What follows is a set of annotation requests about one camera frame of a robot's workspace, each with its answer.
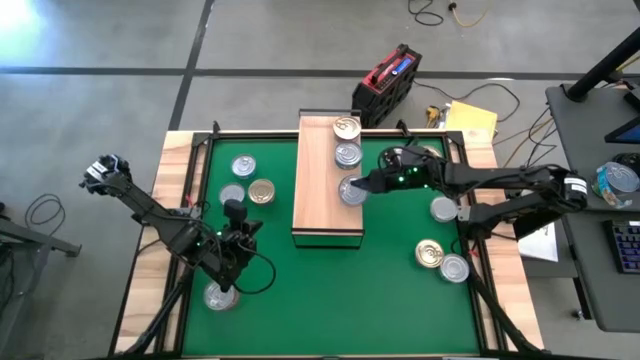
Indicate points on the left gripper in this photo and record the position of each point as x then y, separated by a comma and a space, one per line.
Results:
232, 245

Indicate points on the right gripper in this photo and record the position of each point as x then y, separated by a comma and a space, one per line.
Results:
410, 172

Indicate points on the teal can silver lid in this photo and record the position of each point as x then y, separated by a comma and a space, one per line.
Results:
348, 155
244, 166

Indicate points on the red white-label can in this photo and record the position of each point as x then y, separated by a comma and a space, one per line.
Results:
215, 301

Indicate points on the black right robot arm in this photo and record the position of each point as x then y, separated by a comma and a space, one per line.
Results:
500, 175

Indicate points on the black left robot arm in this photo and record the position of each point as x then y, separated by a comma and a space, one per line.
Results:
150, 215

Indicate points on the white green-label can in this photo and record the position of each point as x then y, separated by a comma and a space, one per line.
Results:
444, 209

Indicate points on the yellow plug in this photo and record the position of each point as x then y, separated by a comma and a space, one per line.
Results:
432, 116

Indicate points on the red black power station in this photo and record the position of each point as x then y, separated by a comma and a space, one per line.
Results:
385, 90

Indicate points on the yellow paper pad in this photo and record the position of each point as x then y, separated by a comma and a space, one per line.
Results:
470, 117

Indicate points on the green table mat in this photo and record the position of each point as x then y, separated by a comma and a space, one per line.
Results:
350, 310

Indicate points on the black desk beam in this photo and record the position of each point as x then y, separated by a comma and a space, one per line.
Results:
535, 225

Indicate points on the white paper sheet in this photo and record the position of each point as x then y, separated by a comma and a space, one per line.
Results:
540, 245

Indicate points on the grey metal stand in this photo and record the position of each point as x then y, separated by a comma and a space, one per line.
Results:
30, 240

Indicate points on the grey desk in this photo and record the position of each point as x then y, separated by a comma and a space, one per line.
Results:
590, 300
575, 150

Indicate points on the black headphones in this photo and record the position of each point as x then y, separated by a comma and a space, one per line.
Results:
630, 160

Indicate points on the black tablet screen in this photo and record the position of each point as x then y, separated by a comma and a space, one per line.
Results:
627, 132

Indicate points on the black keyboard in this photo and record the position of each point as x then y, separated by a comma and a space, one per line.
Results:
625, 247

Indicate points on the wooden shelf black metal frame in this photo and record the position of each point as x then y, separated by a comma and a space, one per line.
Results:
315, 190

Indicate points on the black metal table frame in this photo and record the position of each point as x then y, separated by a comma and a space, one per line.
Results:
250, 135

